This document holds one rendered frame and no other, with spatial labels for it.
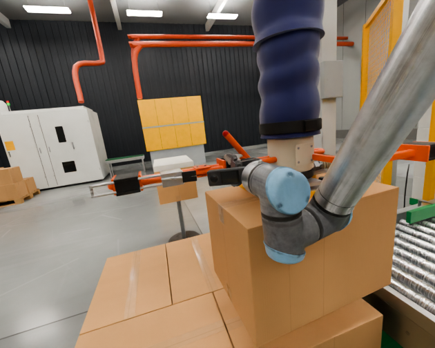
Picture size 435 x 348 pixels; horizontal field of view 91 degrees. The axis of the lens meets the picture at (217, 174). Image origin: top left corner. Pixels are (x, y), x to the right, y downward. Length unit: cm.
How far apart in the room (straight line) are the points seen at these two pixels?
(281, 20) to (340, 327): 110
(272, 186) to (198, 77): 1149
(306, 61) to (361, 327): 99
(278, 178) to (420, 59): 26
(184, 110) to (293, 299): 765
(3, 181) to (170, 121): 476
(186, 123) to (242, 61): 596
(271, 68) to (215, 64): 1147
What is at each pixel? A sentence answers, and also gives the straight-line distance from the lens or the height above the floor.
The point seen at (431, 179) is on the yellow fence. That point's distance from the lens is 240.
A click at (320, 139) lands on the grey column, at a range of 224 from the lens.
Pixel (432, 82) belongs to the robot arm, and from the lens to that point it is 44.
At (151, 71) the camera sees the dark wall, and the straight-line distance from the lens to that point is 1158.
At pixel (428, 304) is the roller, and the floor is 55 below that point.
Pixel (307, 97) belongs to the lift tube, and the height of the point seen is 140.
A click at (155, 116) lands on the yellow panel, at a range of 798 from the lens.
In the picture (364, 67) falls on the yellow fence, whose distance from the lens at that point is 268.
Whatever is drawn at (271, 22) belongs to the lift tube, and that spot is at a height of 164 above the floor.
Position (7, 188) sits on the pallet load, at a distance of 731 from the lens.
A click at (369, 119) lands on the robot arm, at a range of 45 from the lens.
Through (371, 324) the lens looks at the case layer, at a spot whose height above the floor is 52.
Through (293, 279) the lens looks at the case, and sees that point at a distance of 76.
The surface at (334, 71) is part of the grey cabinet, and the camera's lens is 226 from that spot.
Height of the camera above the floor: 135
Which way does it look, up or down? 13 degrees down
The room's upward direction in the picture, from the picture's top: 7 degrees counter-clockwise
